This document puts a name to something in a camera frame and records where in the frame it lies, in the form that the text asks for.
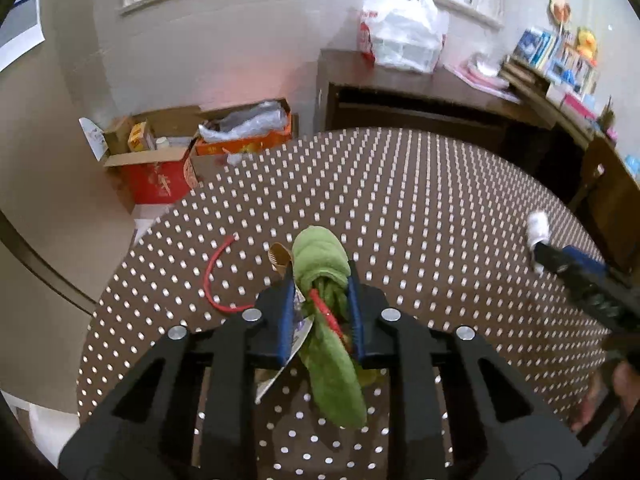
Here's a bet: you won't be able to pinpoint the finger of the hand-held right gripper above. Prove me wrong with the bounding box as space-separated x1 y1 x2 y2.
562 246 608 276
532 242 640 333

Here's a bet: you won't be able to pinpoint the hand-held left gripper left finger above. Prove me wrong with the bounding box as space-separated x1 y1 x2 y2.
57 272 301 480

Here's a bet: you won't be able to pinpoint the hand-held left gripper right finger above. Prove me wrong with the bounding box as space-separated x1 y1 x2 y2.
346 260 593 480

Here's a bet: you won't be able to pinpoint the red cable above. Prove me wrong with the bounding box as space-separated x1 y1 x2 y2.
206 235 348 348

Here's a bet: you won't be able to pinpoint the white tissue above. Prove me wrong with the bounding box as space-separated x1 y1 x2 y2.
527 211 551 273

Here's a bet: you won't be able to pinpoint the green cloth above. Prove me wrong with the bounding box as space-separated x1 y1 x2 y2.
291 226 368 429

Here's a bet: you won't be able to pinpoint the white printed wrapper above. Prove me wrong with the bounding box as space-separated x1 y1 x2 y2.
255 285 316 403

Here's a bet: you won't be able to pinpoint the person's right hand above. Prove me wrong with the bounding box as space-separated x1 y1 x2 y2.
612 360 640 401

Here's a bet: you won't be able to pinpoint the brown paper cup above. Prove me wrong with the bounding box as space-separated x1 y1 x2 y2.
268 242 293 276

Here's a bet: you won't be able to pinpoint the wooden chair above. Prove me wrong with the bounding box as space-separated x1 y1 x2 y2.
567 132 640 276

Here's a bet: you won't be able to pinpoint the brown patterned tablecloth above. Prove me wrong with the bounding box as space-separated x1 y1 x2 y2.
75 127 626 480

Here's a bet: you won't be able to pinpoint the pink box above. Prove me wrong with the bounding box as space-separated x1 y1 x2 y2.
560 92 598 121

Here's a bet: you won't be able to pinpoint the orange printed cardboard box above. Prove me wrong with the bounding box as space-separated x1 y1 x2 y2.
192 99 293 181

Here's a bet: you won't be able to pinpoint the red cardboard box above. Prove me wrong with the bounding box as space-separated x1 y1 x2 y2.
102 110 201 206

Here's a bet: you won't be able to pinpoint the clear plastic bag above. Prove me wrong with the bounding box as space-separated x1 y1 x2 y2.
199 101 288 143

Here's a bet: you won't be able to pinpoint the pink papers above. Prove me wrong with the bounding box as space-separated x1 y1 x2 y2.
445 52 521 103

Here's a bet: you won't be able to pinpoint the row of books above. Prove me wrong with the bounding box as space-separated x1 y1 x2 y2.
500 25 601 96

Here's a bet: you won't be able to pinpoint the yellow duck toy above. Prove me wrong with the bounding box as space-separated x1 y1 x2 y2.
575 27 598 66

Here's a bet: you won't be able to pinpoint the small yellow box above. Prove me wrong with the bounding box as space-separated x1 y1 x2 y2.
127 121 156 153

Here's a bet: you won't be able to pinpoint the dark wooden desk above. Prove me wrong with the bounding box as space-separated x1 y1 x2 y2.
316 49 601 171

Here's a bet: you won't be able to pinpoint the orange round toy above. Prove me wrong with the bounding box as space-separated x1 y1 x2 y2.
549 0 573 26

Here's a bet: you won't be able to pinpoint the white printed card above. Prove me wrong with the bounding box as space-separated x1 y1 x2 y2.
79 117 108 158

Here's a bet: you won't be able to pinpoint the white plastic bag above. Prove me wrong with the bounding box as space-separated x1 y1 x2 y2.
357 0 450 73

